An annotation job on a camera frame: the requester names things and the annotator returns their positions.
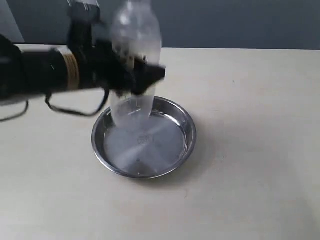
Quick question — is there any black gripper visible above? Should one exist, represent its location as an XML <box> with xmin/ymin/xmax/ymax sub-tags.
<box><xmin>67</xmin><ymin>23</ymin><xmax>166</xmax><ymax>95</ymax></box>

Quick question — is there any clear plastic shaker bottle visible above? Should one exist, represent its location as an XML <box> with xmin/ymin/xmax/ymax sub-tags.
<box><xmin>110</xmin><ymin>0</ymin><xmax>162</xmax><ymax>129</ymax></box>

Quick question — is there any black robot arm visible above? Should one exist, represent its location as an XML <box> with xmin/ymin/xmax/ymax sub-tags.
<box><xmin>0</xmin><ymin>21</ymin><xmax>166</xmax><ymax>105</ymax></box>

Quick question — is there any round stainless steel plate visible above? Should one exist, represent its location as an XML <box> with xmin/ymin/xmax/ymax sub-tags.
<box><xmin>91</xmin><ymin>96</ymin><xmax>197</xmax><ymax>179</ymax></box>

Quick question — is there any black cable loop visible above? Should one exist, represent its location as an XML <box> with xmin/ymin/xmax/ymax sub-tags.
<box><xmin>0</xmin><ymin>88</ymin><xmax>111</xmax><ymax>123</ymax></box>

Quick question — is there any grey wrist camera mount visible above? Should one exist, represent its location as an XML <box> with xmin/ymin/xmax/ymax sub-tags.
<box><xmin>67</xmin><ymin>0</ymin><xmax>101</xmax><ymax>24</ymax></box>

